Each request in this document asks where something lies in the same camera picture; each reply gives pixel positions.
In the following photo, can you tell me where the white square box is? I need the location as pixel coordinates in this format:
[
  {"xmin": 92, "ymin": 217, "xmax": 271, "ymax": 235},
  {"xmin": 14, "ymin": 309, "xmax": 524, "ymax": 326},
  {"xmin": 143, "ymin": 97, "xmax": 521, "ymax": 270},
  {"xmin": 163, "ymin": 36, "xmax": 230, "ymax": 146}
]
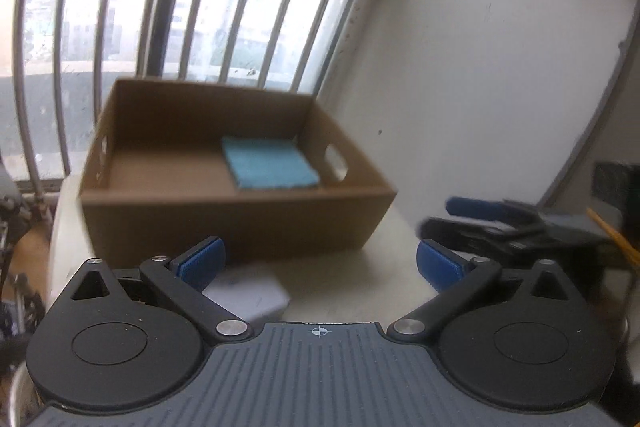
[{"xmin": 202, "ymin": 272, "xmax": 291, "ymax": 327}]

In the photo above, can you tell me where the brown cardboard box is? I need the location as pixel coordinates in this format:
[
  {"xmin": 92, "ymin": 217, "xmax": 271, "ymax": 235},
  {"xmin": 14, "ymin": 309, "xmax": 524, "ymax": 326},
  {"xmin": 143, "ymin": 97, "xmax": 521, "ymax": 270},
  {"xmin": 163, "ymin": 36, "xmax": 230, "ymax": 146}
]
[{"xmin": 79, "ymin": 78, "xmax": 396, "ymax": 268}]

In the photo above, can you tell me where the blue folded cloth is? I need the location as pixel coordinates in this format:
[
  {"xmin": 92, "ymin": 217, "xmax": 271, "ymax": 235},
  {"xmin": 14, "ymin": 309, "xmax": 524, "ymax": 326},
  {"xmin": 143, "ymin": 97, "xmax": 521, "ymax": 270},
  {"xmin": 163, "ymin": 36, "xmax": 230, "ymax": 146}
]
[{"xmin": 221, "ymin": 136, "xmax": 320, "ymax": 191}]

